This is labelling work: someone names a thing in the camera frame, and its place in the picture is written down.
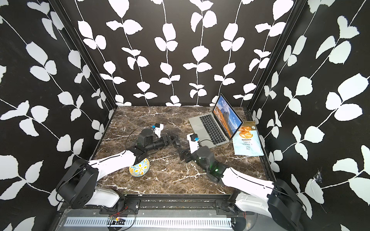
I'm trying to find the silver laptop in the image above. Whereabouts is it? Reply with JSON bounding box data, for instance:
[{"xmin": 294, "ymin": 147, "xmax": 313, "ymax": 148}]
[{"xmin": 189, "ymin": 94, "xmax": 243, "ymax": 148}]

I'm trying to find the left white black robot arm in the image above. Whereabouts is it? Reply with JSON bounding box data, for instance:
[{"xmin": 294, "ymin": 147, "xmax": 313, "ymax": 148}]
[{"xmin": 56, "ymin": 128, "xmax": 180, "ymax": 209}]

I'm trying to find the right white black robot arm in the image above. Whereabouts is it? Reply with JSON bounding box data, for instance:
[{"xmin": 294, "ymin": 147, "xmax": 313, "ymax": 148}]
[{"xmin": 179, "ymin": 146, "xmax": 304, "ymax": 231}]

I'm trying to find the yellow blue patterned bowl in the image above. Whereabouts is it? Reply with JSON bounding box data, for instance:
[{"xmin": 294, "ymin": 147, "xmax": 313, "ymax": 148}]
[{"xmin": 129, "ymin": 158, "xmax": 150, "ymax": 177}]

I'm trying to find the light blue chips bag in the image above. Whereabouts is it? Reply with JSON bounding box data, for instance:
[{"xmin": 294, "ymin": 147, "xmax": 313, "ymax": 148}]
[{"xmin": 232, "ymin": 121, "xmax": 264, "ymax": 157}]

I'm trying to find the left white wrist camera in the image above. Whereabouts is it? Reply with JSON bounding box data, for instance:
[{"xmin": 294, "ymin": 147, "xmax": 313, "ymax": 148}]
[{"xmin": 152, "ymin": 123, "xmax": 164, "ymax": 138}]

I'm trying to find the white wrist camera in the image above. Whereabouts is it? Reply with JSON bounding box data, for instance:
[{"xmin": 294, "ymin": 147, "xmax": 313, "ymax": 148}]
[
  {"xmin": 187, "ymin": 133, "xmax": 199, "ymax": 154},
  {"xmin": 152, "ymin": 123, "xmax": 164, "ymax": 138}
]

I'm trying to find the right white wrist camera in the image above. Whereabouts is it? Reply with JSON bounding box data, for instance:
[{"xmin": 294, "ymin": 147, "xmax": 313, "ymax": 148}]
[{"xmin": 187, "ymin": 133, "xmax": 199, "ymax": 154}]

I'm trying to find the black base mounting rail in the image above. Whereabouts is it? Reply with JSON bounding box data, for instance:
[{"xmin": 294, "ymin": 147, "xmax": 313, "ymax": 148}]
[{"xmin": 57, "ymin": 194, "xmax": 290, "ymax": 216}]

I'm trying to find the white perforated cable strip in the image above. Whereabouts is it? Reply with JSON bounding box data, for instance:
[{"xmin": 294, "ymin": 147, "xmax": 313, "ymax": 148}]
[{"xmin": 63, "ymin": 217, "xmax": 232, "ymax": 229}]

